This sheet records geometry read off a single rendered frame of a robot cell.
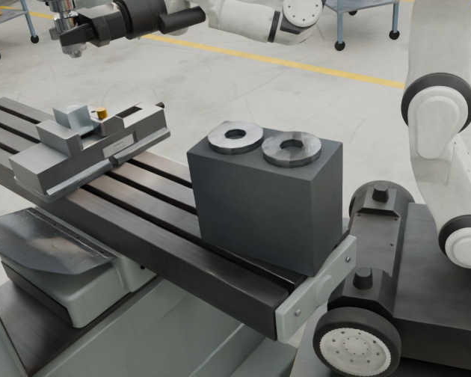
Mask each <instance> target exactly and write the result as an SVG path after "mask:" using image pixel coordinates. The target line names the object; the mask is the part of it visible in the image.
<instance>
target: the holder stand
mask: <svg viewBox="0 0 471 377"><path fill-rule="evenodd" d="M186 156H187V160H188V167H189V172H190V177H191V184H192V188H193V193H194V201H195V206H196V210H197V217H198V222H199V226H200V235H201V239H202V241H203V242H205V243H208V244H210V245H214V246H217V247H219V248H224V249H227V250H229V251H233V252H236V253H238V254H242V255H245V256H248V257H252V258H254V259H257V260H261V261H263V262H266V263H270V264H272V265H276V266H279V267H282V268H285V269H288V270H291V271H294V272H297V273H300V274H303V275H307V276H310V277H312V278H314V277H315V275H316V274H317V272H318V271H319V269H320V268H321V266H322V265H323V263H324V261H325V260H326V259H327V257H328V256H329V254H330V252H331V251H332V250H333V248H334V247H335V246H336V244H337V242H338V241H339V240H340V238H341V237H342V184H343V143H342V142H340V141H333V140H328V139H324V138H317V137H316V136H314V135H313V134H309V133H307V132H298V131H291V132H284V131H280V130H276V129H269V128H265V127H260V126H259V125H258V124H255V123H251V122H247V121H235V122H232V121H228V120H225V121H224V122H223V123H221V124H220V125H219V126H217V127H215V128H214V129H212V131H211V132H210V133H209V134H208V135H207V136H206V137H204V138H203V139H202V140H200V141H199V142H198V143H197V144H195V145H194V146H193V147H192V148H191V149H190V150H188V151H187V153H186Z"/></svg>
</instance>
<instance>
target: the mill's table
mask: <svg viewBox="0 0 471 377"><path fill-rule="evenodd" d="M45 120H51V121H53V122H56V119H55V116H54V115H51V114H48V113H46V112H44V111H40V110H38V109H35V108H32V107H30V106H28V105H25V104H22V103H20V102H17V101H14V100H12V99H9V98H7V97H4V96H3V97H2V98H0V185H1V186H4V187H5V188H6V189H9V190H11V191H12V192H14V193H16V194H17V195H19V196H21V197H23V198H25V199H26V200H28V201H30V202H32V203H33V204H35V205H37V206H38V207H40V208H42V209H44V210H46V211H47V212H49V213H51V214H53V215H54V216H56V217H58V218H59V219H61V220H63V221H65V222H66V223H68V224H70V225H72V226H74V227H75V228H77V229H79V230H80V231H82V232H84V233H86V234H87V235H89V236H91V237H93V238H94V239H96V240H98V241H100V242H101V243H103V244H105V245H107V246H108V247H110V248H112V249H114V250H115V251H117V252H119V253H121V254H122V255H124V256H126V257H128V258H129V259H131V260H133V261H135V262H136V263H138V264H140V265H142V266H143V267H145V268H147V269H149V270H150V271H152V272H154V273H156V274H157V275H159V276H161V277H163V278H164V279H166V280H168V281H170V282H171V283H173V284H175V285H177V286H179V287H180V288H182V289H184V290H185V291H187V292H189V293H191V294H192V295H195V296H196V297H198V298H200V299H201V300H203V301H205V302H206V303H208V304H210V305H211V306H213V307H216V308H217V309H219V310H221V311H222V312H224V313H226V314H227V315H229V316H231V317H232V318H234V319H237V320H238V321H240V322H242V323H243V324H245V325H247V326H248V327H250V328H252V329H253V330H255V331H258V332H259V333H260V334H263V335H264V336H266V337H268V338H269V339H271V340H273V341H274V342H276V340H279V341H280V342H281V343H287V342H288V340H289V339H290V338H291V337H292V336H293V335H294V334H295V332H296V331H297V330H298V329H299V328H300V327H301V326H302V325H303V324H304V323H305V322H306V321H307V320H308V319H309V318H310V317H311V316H312V315H313V314H314V313H315V311H316V310H317V309H318V308H319V307H320V306H321V305H323V304H324V303H325V302H326V301H327V300H328V299H329V297H330V294H331V293H332V292H333V291H334V290H335V288H336V287H337V286H338V285H339V284H340V283H341V282H342V280H343V279H344V278H345V277H346V276H347V275H348V274H349V272H350V271H351V270H352V269H353V268H354V267H355V266H356V243H357V239H356V237H355V236H351V235H350V228H347V227H344V226H342V237H341V238H340V240H339V241H338V242H337V244H336V246H335V247H334V248H333V250H332V251H331V252H330V254H329V256H328V257H327V259H326V260H325V261H324V263H323V265H322V266H321V268H320V269H319V271H318V272H317V274H316V275H315V277H314V278H312V277H310V276H307V275H303V274H300V273H297V272H294V271H291V270H288V269H285V268H282V267H279V266H276V265H272V264H270V263H266V262H263V261H261V260H257V259H254V258H252V257H248V256H245V255H242V254H238V253H236V252H233V251H229V250H227V249H224V248H219V247H217V246H214V245H210V244H208V243H205V242H203V241H202V239H201V235H200V226H199V222H198V217H197V210H196V206H195V201H194V193H193V188H192V184H191V177H190V172H189V167H187V166H185V165H181V164H180V163H177V162H174V161H171V160H169V159H166V158H164V157H161V156H158V155H156V154H154V153H150V152H148V151H144V152H142V153H140V154H138V155H136V156H134V157H133V158H131V159H129V160H127V161H126V162H124V163H122V164H120V165H118V164H112V166H113V169H111V170H109V171H108V172H106V173H104V174H102V175H101V176H99V177H97V178H95V179H94V180H91V181H90V182H88V183H86V184H84V185H83V186H81V187H79V188H77V189H76V190H74V191H72V192H70V193H69V194H66V195H64V196H63V197H61V198H59V199H57V200H56V201H54V202H52V203H47V202H45V201H43V200H41V199H40V198H38V197H37V196H35V195H34V194H32V193H30V192H29V191H27V190H25V189H24V188H23V187H21V186H19V185H17V184H16V181H15V179H14V177H15V174H14V172H13V169H12V167H11V164H10V161H9V159H8V158H9V157H11V156H13V155H15V154H17V153H20V152H22V151H23V150H26V149H28V148H29V147H32V146H34V145H36V144H39V143H40V142H41V141H40V137H39V135H38V132H37V128H36V126H35V125H37V124H38V123H41V122H43V121H45ZM56 123H57V122H56Z"/></svg>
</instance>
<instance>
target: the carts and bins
mask: <svg viewBox="0 0 471 377"><path fill-rule="evenodd" d="M20 1H21V5H22V9H23V10H17V9H7V8H0V24H1V23H3V22H7V21H8V20H11V19H14V18H16V17H18V16H21V15H23V14H25V18H26V21H27V23H28V27H29V30H30V32H31V42H32V43H38V42H39V37H38V36H37V35H36V34H35V31H34V26H33V24H32V21H31V17H30V15H29V10H28V8H27V5H26V3H25V0H20ZM399 2H400V0H326V2H325V6H327V7H328V8H330V9H331V10H333V11H335V12H337V41H336V42H335V45H334V47H335V49H336V50H338V51H342V50H343V49H344V48H345V42H344V41H342V14H343V13H347V12H348V13H349V14H350V15H352V16H353V15H355V14H356V13H357V11H358V10H362V9H367V8H371V7H379V6H383V5H387V4H393V13H392V31H391V32H390V34H389V37H390V39H392V40H397V39H398V37H399V35H400V33H399V31H398V6H399ZM0 58H1V55H0Z"/></svg>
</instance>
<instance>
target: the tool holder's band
mask: <svg viewBox="0 0 471 377"><path fill-rule="evenodd" d="M78 19H79V14H78V13H77V12H75V11H71V14H70V15H69V16H59V15H58V14H56V15H54V16H53V21H54V23H55V24H66V23H70V22H75V21H76V20H78Z"/></svg>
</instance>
